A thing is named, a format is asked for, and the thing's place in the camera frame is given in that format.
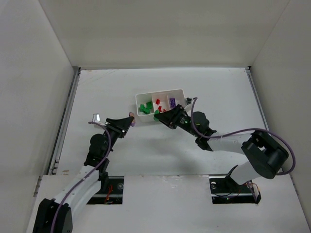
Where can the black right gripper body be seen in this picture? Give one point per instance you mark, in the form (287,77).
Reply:
(177,119)

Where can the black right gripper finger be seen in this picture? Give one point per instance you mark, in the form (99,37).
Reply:
(172,124)
(172,116)

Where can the red round lego piece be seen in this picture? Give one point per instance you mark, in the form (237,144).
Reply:
(161,109)

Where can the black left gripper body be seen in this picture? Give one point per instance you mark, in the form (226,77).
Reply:
(115,128)

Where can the purple lego brick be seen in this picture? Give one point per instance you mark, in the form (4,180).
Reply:
(172,102)

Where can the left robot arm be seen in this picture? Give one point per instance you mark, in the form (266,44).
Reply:
(57,215)

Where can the green stepped lego brick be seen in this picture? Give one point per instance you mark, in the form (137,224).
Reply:
(149,105)

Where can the white three-compartment container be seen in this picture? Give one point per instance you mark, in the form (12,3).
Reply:
(164,96)

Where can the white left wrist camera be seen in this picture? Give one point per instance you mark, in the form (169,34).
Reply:
(96,117)

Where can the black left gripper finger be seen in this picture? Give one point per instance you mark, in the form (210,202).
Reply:
(123,122)
(118,132)

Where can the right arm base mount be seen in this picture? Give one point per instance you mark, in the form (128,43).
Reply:
(226,191)

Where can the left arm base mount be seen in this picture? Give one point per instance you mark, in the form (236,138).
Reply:
(112,195)

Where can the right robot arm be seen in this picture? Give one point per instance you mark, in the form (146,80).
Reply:
(265,156)

